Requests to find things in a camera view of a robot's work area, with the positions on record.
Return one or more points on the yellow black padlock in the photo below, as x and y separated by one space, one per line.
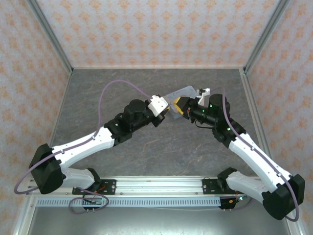
178 105

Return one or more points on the small electronics board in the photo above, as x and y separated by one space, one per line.
236 199
94 201

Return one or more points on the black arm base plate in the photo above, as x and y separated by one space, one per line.
210 187
108 187

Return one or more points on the aluminium side rail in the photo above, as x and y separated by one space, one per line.
256 115

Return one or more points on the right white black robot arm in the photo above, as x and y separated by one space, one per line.
256 156

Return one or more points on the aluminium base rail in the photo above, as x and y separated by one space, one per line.
159 187

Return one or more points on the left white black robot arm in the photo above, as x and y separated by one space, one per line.
78 149

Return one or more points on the translucent plastic packaging card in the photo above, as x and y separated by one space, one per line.
182 92

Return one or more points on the aluminium frame post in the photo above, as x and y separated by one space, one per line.
52 39
265 36

